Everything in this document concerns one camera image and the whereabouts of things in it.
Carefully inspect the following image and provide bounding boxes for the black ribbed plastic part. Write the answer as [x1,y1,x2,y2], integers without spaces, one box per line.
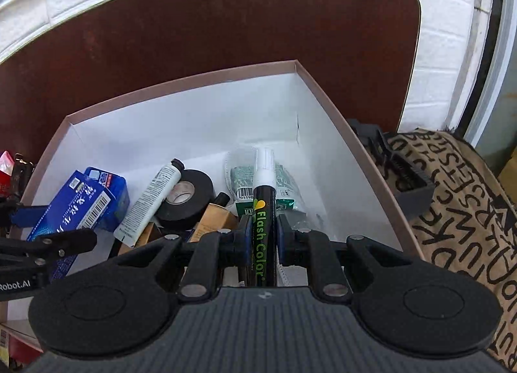
[347,118,435,218]

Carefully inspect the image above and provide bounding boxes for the red box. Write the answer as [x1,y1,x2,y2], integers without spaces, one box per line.
[0,325,43,369]

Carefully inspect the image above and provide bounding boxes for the red packet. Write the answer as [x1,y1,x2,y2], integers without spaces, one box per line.
[0,151,15,196]

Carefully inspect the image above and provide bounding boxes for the black tape roll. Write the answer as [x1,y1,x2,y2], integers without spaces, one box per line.
[154,169,215,231]

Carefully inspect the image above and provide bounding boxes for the grey window frame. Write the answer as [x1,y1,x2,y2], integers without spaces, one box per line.
[464,0,517,147]

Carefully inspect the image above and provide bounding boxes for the green white packet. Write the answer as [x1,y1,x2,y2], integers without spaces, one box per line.
[224,147,308,216]

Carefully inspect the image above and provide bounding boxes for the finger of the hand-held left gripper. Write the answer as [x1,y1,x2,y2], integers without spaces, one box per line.
[0,229,98,274]
[0,197,53,234]

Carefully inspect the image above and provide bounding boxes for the dark brown board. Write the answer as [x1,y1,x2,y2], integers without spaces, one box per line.
[0,0,423,164]

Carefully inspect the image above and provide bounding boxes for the black white paint marker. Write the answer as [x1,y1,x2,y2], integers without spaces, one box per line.
[251,147,278,289]

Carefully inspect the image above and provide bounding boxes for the blue carton box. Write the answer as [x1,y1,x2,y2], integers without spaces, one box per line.
[26,166,131,282]

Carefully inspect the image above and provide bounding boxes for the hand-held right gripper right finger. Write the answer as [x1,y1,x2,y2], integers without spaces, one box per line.
[276,215,417,305]

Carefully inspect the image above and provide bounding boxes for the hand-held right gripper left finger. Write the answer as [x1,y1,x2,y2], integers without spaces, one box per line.
[105,215,254,304]

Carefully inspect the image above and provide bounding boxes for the brown cardboard box white inside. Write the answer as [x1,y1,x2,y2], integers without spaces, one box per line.
[0,60,425,325]

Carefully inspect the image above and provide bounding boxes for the white tube black cap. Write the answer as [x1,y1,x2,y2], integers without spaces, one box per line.
[113,158,185,248]

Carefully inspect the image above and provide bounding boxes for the small brown carton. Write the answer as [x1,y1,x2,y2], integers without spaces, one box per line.
[117,221,164,256]
[190,201,239,242]

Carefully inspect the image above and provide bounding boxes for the letter-print brown tablecloth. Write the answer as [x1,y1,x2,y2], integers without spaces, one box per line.
[375,126,517,369]

